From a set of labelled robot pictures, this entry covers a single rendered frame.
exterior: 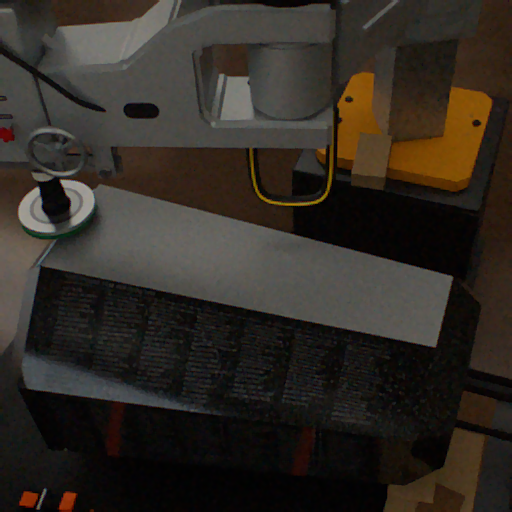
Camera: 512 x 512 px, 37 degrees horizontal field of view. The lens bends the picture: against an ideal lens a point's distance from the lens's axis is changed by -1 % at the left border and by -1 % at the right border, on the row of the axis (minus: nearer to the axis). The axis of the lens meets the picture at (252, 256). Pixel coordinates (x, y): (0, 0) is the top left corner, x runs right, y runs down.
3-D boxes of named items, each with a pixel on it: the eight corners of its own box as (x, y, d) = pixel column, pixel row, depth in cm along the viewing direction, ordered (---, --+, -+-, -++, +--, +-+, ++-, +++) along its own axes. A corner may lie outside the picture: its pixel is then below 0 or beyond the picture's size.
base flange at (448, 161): (354, 79, 273) (355, 67, 269) (492, 103, 259) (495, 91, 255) (311, 162, 242) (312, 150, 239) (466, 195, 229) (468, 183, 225)
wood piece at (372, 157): (359, 145, 241) (360, 132, 237) (391, 148, 239) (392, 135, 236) (350, 186, 228) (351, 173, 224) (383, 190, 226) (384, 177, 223)
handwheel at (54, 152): (101, 154, 187) (89, 104, 176) (92, 181, 180) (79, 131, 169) (43, 154, 188) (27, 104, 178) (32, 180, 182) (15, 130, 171)
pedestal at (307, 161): (334, 207, 335) (339, 63, 280) (485, 242, 316) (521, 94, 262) (283, 318, 294) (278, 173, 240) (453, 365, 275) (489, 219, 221)
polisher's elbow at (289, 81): (280, 66, 188) (278, -7, 173) (346, 90, 179) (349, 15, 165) (233, 104, 178) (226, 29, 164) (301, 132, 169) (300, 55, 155)
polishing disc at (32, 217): (94, 229, 206) (94, 226, 205) (16, 240, 204) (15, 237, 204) (95, 178, 220) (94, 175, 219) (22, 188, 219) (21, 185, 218)
